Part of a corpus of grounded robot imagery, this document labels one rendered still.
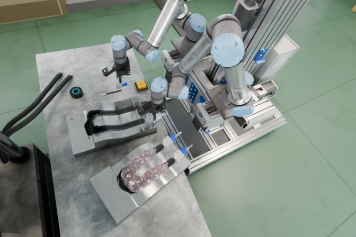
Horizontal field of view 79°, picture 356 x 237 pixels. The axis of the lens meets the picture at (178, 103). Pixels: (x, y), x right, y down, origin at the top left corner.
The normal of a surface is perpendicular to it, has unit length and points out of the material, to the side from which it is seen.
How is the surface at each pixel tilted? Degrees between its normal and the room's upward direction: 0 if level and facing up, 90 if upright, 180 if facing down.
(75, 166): 0
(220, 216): 0
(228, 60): 83
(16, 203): 0
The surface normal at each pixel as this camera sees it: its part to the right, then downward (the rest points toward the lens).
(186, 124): 0.16, -0.54
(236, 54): -0.14, 0.76
